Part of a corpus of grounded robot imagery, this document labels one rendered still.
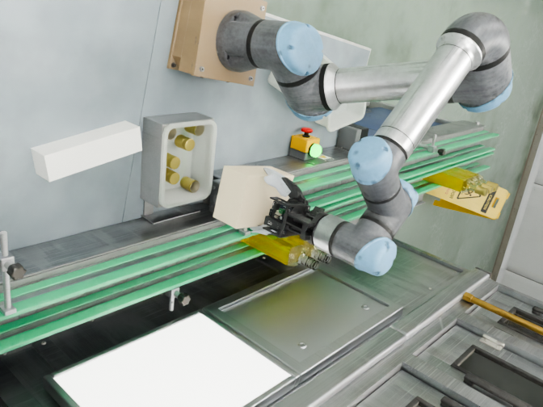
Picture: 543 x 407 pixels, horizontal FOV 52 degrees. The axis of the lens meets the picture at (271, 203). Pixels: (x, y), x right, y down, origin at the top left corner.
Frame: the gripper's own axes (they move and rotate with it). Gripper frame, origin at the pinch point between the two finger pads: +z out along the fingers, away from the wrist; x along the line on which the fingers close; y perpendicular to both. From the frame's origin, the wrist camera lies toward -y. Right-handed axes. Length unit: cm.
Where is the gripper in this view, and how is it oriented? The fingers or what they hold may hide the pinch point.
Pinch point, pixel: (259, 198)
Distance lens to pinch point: 125.5
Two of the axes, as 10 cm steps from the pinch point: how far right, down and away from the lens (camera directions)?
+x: -2.3, 9.4, 2.5
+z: -7.3, -3.3, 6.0
